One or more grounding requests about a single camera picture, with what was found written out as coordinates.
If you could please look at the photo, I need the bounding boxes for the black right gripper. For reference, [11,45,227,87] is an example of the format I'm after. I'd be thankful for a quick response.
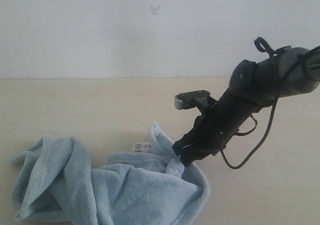
[172,91,258,166]

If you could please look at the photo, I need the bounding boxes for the light blue fluffy towel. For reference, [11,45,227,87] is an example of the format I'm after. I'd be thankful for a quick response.
[10,122,210,225]

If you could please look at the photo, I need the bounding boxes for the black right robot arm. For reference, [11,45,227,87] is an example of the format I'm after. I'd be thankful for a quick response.
[172,46,320,166]

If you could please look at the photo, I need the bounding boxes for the white care label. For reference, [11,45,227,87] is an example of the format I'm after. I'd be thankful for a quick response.
[132,142,152,152]

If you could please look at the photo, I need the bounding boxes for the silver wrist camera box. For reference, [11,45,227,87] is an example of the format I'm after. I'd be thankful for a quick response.
[174,89,211,110]

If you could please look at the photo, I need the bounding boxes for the black camera cable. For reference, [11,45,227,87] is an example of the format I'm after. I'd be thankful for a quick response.
[219,36,320,170]

